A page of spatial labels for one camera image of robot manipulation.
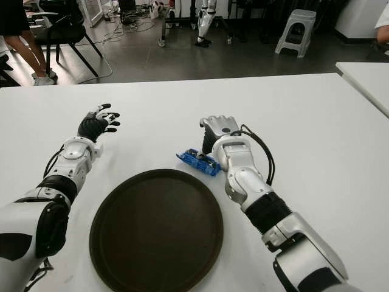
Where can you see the white plastic stool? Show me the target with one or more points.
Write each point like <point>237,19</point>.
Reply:
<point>299,21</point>

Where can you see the white side table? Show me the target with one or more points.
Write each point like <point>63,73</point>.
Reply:
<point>367,79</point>

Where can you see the person in white shirt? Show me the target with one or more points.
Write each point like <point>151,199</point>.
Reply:
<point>383,30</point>

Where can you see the white paper bag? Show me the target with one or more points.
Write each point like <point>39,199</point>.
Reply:
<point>155,10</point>

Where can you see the black chair with armrests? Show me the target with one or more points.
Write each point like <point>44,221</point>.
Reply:
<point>60,32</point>

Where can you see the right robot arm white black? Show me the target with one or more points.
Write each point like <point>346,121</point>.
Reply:
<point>246,179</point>

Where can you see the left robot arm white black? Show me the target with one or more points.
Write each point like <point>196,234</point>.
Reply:
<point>71,161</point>

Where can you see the right robot hand black silver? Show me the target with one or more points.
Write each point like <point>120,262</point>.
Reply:
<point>222,126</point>

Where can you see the blue Oreo cookie packet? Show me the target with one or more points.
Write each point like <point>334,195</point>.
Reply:
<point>197,162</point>

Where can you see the white framed panel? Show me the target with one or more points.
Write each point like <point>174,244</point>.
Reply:
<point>91,15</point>

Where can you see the person in black shorts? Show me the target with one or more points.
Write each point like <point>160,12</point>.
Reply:
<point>32,48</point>

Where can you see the round dark brown tray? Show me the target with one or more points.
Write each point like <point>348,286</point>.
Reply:
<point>156,231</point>

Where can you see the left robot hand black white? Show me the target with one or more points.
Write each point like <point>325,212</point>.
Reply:
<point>91,126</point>

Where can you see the black wheeled stand frame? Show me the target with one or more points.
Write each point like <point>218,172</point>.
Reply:
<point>163,27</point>

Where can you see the white cabinet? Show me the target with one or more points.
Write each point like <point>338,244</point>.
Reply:
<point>358,18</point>

